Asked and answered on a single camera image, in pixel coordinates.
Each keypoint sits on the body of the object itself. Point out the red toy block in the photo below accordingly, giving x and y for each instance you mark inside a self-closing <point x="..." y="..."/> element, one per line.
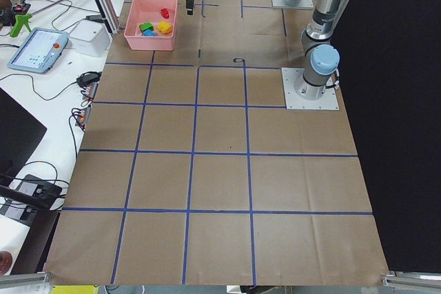
<point x="165" y="13"/>

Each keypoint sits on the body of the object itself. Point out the yellow toy block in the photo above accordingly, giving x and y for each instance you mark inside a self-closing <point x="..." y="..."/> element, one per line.
<point x="165" y="28"/>

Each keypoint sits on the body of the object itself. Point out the green toy block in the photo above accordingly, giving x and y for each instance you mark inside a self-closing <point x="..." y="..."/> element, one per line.
<point x="146" y="26"/>

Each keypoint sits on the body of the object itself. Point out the blue toy block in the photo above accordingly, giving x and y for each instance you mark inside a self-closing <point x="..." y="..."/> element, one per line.
<point x="149" y="33"/>

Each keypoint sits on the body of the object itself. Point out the pink plastic box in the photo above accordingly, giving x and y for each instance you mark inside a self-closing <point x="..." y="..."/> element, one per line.
<point x="149" y="10"/>

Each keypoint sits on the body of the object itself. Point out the white square box device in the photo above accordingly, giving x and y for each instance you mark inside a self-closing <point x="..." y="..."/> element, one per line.
<point x="90" y="38"/>

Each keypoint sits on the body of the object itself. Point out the black usb hub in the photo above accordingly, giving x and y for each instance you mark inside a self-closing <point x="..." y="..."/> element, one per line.
<point x="88" y="78"/>

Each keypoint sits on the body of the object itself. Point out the teach pendant tablet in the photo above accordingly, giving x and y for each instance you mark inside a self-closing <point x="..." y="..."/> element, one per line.
<point x="39" y="51"/>

